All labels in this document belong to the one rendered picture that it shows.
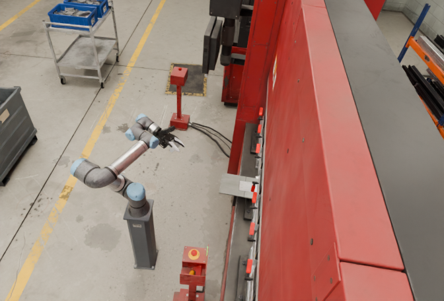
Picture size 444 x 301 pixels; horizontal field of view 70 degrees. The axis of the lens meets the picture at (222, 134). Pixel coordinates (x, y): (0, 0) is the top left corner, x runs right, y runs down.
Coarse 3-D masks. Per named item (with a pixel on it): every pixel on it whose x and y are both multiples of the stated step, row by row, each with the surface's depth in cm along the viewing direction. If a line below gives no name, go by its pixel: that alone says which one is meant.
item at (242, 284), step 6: (240, 258) 191; (246, 258) 191; (240, 264) 188; (246, 264) 188; (240, 270) 185; (240, 276) 183; (240, 282) 180; (246, 282) 181; (240, 288) 178; (240, 294) 175; (240, 300) 173
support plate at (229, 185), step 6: (222, 174) 226; (228, 174) 226; (222, 180) 222; (228, 180) 222; (234, 180) 223; (240, 180) 223; (246, 180) 224; (252, 180) 224; (222, 186) 218; (228, 186) 218; (234, 186) 219; (222, 192) 214; (228, 192) 215; (234, 192) 215; (240, 192) 216; (246, 192) 216; (252, 192) 217
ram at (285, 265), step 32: (288, 0) 196; (288, 32) 169; (288, 64) 148; (288, 96) 132; (288, 128) 119; (288, 160) 109; (288, 192) 100; (288, 224) 92; (288, 256) 86; (256, 288) 134; (288, 288) 80
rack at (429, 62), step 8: (424, 8) 323; (424, 16) 323; (416, 24) 332; (408, 40) 343; (416, 40) 343; (416, 48) 328; (400, 56) 355; (424, 56) 315; (432, 64) 301; (440, 72) 290; (440, 80) 289; (424, 104) 309; (432, 112) 301; (440, 120) 285; (440, 128) 283
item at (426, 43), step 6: (420, 36) 328; (438, 36) 333; (420, 42) 327; (426, 42) 317; (432, 42) 326; (438, 42) 332; (426, 48) 316; (432, 48) 308; (438, 48) 316; (432, 54) 307; (438, 54) 299; (438, 60) 298
